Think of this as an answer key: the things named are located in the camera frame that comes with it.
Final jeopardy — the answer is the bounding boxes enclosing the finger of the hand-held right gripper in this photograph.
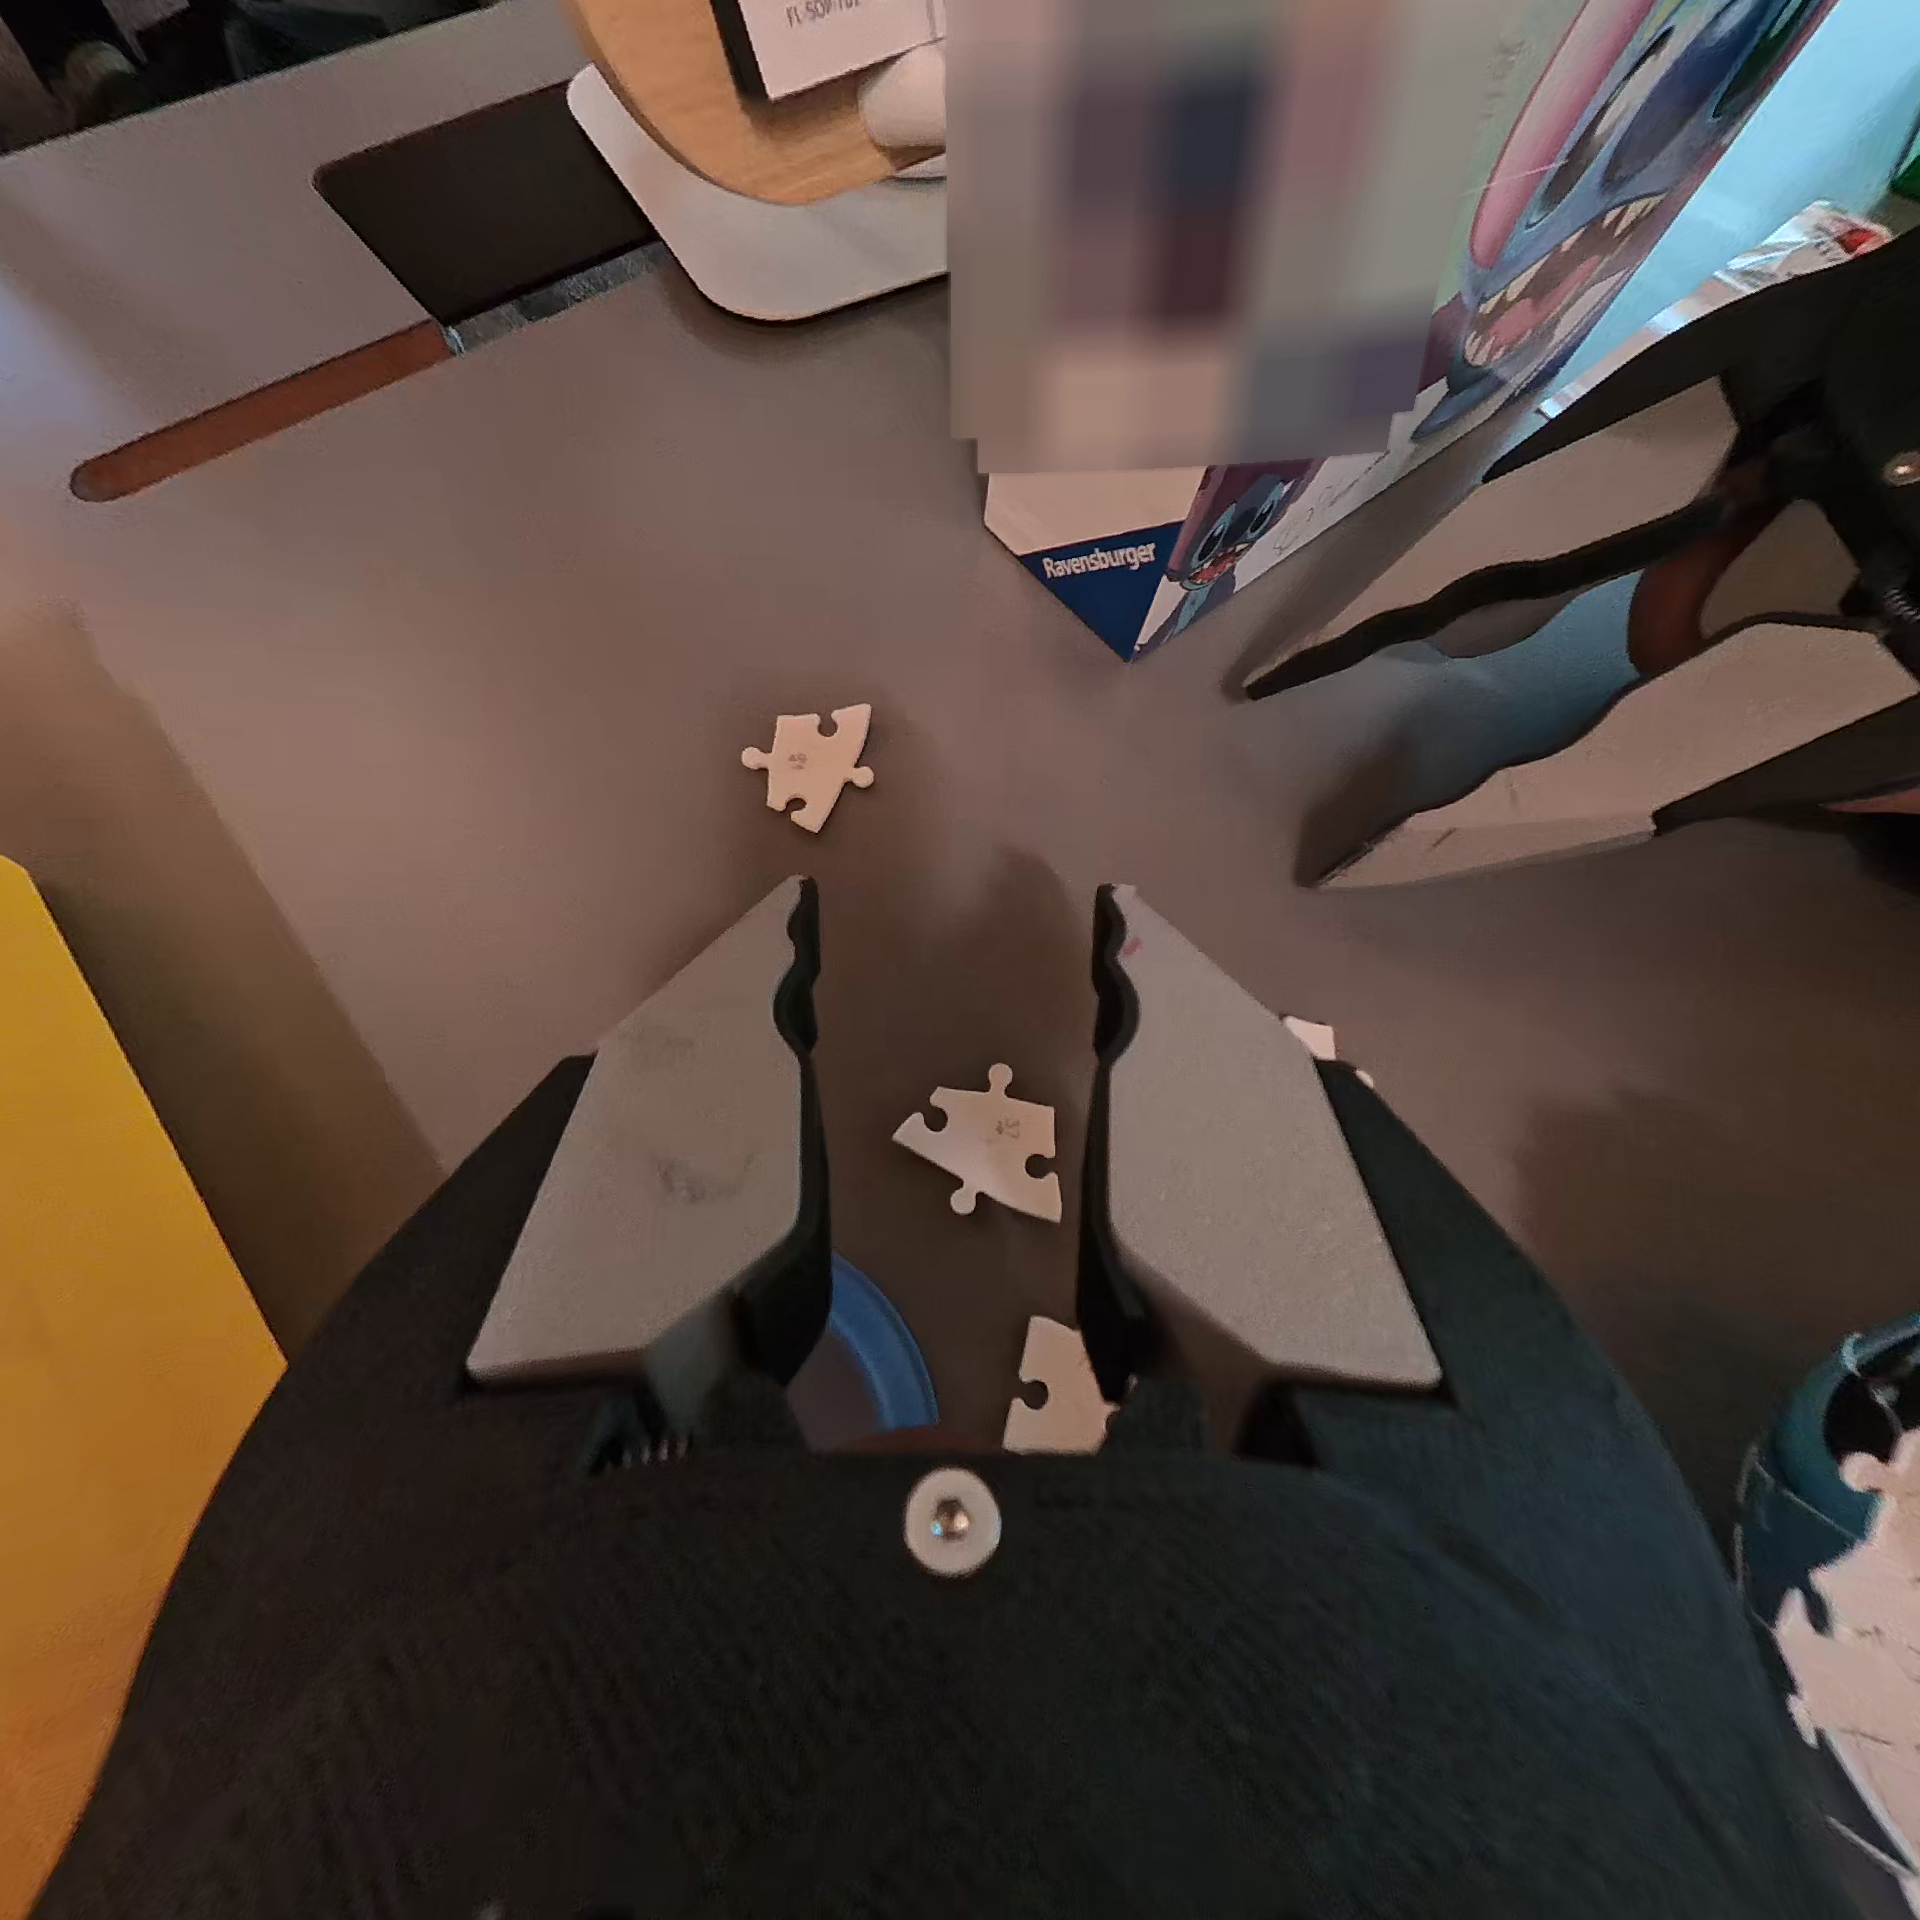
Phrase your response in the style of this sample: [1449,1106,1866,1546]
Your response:
[1293,612,1920,895]
[1239,379,1739,704]

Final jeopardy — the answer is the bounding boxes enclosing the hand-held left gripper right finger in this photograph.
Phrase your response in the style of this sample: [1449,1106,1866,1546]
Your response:
[1075,882,1445,1454]

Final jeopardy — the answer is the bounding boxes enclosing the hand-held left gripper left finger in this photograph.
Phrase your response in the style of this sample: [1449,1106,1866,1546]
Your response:
[465,878,837,1446]

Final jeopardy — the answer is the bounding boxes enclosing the partly built puzzle ball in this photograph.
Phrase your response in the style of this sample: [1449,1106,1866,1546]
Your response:
[1738,1320,1920,1892]

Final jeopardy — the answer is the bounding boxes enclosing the cartoon printed puzzle box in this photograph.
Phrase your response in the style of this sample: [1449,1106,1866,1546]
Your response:
[984,0,1847,665]

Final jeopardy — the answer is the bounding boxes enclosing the person's right hand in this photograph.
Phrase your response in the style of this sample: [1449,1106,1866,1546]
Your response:
[1627,498,1801,678]

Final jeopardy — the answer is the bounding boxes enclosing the crumpled white wrapper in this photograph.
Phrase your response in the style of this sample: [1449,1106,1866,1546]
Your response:
[1697,200,1895,324]

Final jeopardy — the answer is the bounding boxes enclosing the blue plastic bowl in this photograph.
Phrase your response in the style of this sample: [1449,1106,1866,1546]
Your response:
[786,1254,941,1450]

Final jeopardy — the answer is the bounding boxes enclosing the yellow board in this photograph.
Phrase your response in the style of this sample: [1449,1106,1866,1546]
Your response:
[0,855,290,1876]

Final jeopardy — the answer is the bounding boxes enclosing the small white rounded object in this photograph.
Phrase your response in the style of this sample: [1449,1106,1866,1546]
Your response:
[861,52,954,183]

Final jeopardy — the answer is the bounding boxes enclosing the white and wooden desk stand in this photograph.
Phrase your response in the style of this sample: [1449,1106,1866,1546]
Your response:
[567,0,963,321]

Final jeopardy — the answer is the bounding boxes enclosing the white paper card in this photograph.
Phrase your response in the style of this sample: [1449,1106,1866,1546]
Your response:
[704,0,951,105]

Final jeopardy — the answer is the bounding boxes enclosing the black rectangular desk cover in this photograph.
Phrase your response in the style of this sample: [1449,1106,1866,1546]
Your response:
[312,83,666,330]

